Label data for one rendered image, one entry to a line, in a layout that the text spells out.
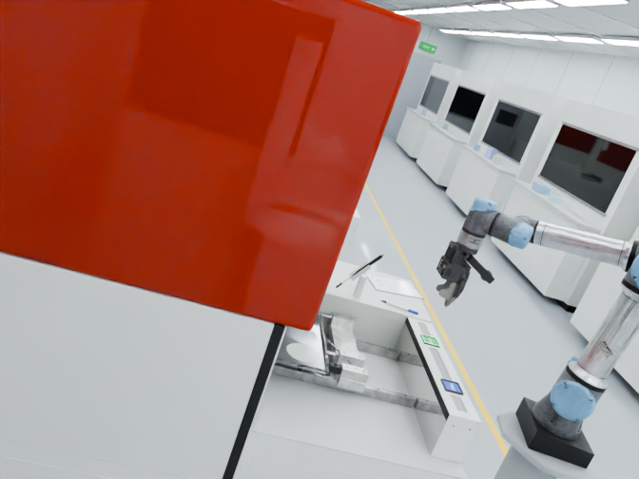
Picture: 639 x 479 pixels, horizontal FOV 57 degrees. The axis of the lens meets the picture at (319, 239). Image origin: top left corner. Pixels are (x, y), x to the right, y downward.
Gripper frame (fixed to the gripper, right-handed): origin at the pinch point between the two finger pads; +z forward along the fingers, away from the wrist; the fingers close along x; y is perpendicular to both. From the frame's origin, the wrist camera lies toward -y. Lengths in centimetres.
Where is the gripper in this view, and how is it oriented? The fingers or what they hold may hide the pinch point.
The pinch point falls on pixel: (449, 303)
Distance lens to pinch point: 194.6
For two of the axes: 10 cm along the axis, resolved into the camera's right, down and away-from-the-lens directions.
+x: 0.6, 3.5, -9.4
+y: -9.5, -2.7, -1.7
